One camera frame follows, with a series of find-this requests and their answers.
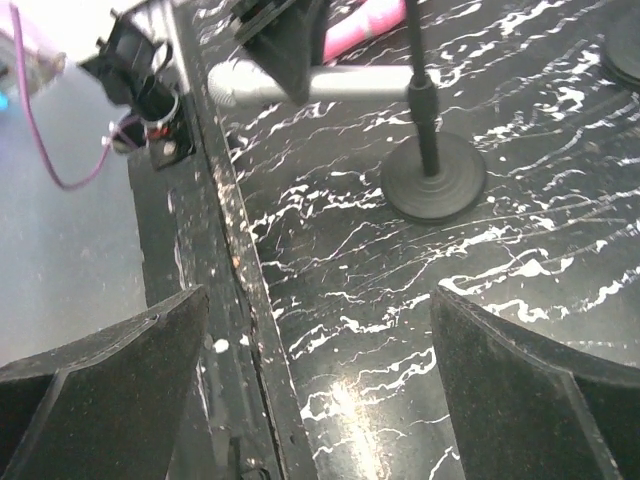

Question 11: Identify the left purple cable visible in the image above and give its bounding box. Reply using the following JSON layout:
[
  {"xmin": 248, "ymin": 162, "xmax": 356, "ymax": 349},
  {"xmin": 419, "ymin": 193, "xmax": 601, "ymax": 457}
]
[{"xmin": 10, "ymin": 4, "xmax": 139, "ymax": 190}]

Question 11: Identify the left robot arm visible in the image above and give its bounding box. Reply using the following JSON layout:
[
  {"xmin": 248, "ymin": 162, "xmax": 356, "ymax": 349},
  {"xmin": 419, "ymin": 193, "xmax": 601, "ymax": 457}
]
[{"xmin": 83, "ymin": 1, "xmax": 330, "ymax": 170}]

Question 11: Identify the silver microphone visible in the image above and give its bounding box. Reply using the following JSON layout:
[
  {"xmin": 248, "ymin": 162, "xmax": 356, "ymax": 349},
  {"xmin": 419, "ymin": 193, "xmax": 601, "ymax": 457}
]
[{"xmin": 207, "ymin": 60, "xmax": 413, "ymax": 108}]

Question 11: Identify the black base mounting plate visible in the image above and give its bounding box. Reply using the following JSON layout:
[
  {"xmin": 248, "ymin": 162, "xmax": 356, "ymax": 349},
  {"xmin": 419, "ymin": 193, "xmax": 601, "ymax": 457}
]
[{"xmin": 128, "ymin": 1, "xmax": 317, "ymax": 479}]

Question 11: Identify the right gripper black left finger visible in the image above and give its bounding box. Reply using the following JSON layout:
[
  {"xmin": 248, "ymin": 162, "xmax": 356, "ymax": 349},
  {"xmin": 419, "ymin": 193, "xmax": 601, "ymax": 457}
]
[{"xmin": 1, "ymin": 286, "xmax": 209, "ymax": 479}]

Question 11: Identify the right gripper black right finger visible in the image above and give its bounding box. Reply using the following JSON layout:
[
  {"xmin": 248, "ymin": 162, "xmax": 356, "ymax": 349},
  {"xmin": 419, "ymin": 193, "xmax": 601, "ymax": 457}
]
[{"xmin": 431, "ymin": 287, "xmax": 639, "ymax": 479}]

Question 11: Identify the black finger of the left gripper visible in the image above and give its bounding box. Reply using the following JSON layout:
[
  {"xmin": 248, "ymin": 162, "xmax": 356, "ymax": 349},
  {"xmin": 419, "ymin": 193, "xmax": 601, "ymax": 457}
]
[{"xmin": 234, "ymin": 0, "xmax": 328, "ymax": 106}]

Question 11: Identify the pink microphone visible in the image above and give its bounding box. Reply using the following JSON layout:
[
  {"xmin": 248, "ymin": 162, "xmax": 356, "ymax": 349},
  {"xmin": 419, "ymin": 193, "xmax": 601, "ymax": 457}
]
[{"xmin": 323, "ymin": 0, "xmax": 406, "ymax": 64}]

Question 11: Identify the round base stand with clip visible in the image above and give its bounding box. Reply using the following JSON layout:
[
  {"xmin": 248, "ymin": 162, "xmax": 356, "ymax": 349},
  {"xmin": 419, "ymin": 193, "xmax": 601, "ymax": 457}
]
[{"xmin": 602, "ymin": 16, "xmax": 639, "ymax": 92}]

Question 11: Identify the round base stand with scissor clamp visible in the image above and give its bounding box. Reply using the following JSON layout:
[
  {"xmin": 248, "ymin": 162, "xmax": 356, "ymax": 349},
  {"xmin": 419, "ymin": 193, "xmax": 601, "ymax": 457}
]
[{"xmin": 380, "ymin": 1, "xmax": 487, "ymax": 224}]

